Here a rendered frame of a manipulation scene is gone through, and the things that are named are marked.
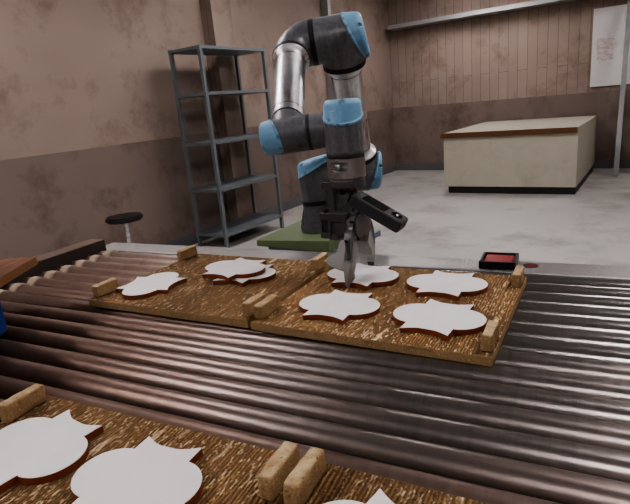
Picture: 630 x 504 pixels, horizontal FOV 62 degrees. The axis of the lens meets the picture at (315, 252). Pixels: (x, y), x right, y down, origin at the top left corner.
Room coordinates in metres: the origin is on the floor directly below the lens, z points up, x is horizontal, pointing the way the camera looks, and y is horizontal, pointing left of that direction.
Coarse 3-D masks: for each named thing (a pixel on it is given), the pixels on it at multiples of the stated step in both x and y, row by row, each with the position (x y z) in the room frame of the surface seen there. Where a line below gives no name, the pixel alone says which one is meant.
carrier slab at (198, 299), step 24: (192, 264) 1.26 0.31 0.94; (288, 264) 1.18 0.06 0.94; (192, 288) 1.07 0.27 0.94; (216, 288) 1.06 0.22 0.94; (240, 288) 1.04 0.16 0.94; (264, 288) 1.03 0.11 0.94; (288, 288) 1.01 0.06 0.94; (144, 312) 0.98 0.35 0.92; (168, 312) 0.95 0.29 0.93; (192, 312) 0.93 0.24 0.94; (216, 312) 0.92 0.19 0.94; (240, 312) 0.91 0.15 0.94
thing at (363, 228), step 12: (360, 180) 1.01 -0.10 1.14; (336, 192) 1.04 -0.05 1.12; (348, 192) 1.02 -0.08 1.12; (336, 204) 1.04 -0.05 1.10; (324, 216) 1.03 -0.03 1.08; (336, 216) 1.01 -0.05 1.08; (348, 216) 1.01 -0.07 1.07; (360, 216) 1.01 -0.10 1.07; (324, 228) 1.03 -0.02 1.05; (336, 228) 1.02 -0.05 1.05; (360, 228) 1.01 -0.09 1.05
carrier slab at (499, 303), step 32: (320, 288) 1.00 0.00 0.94; (352, 288) 0.98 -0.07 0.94; (384, 288) 0.96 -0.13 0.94; (512, 288) 0.90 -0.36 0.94; (256, 320) 0.86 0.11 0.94; (288, 320) 0.85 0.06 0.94; (320, 320) 0.83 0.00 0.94; (352, 320) 0.82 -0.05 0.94; (384, 320) 0.81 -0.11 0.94; (416, 352) 0.71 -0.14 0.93; (448, 352) 0.68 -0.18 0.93; (480, 352) 0.67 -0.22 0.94
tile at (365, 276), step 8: (360, 264) 1.09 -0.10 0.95; (328, 272) 1.05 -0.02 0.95; (336, 272) 1.05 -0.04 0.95; (360, 272) 1.04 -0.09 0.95; (368, 272) 1.03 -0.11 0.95; (376, 272) 1.03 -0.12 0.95; (384, 272) 1.02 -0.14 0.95; (392, 272) 1.02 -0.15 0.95; (336, 280) 1.00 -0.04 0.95; (344, 280) 1.00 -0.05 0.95; (360, 280) 0.99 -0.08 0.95; (368, 280) 0.98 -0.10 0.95; (376, 280) 0.98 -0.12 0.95; (384, 280) 0.98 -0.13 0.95; (392, 280) 0.98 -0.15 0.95; (368, 288) 0.96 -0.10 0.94
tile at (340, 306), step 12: (312, 300) 0.91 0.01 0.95; (324, 300) 0.90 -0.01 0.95; (336, 300) 0.90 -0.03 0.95; (348, 300) 0.89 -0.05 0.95; (360, 300) 0.88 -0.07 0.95; (372, 300) 0.88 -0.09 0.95; (312, 312) 0.85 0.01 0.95; (324, 312) 0.84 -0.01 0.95; (336, 312) 0.84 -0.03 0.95; (348, 312) 0.83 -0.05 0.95; (360, 312) 0.83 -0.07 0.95; (372, 312) 0.83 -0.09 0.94
